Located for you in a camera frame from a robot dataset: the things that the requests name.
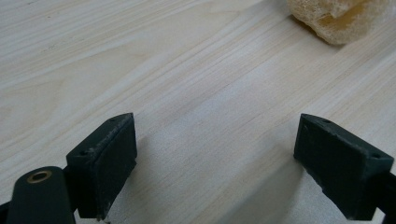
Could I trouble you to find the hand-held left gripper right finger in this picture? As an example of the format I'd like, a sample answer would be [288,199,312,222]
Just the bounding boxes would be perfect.
[293,113,395,221]

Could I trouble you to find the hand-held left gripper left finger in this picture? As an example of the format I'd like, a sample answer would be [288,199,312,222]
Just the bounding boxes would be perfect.
[65,112,138,222]

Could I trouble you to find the beige loofah sponge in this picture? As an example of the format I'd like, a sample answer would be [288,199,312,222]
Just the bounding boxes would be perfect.
[286,0,396,46]

